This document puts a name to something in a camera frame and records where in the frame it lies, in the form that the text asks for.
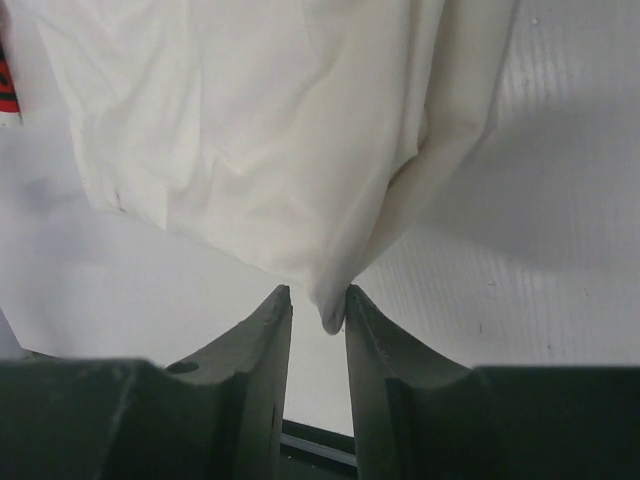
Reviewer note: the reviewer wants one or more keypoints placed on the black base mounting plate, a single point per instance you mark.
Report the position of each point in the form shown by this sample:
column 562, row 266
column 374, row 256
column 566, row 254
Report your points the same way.
column 308, row 453

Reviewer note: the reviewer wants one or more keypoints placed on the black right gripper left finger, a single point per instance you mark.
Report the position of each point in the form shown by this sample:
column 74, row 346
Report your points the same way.
column 216, row 414

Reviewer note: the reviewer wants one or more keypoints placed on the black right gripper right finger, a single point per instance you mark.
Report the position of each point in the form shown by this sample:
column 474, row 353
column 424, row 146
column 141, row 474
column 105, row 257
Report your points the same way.
column 419, row 415

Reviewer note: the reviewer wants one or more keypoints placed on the cream white t shirt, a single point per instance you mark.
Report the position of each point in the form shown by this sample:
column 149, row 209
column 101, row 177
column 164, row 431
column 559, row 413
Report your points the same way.
column 301, row 137

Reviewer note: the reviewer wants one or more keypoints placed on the red white folded shirt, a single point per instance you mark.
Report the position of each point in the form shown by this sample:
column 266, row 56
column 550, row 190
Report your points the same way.
column 10, row 108

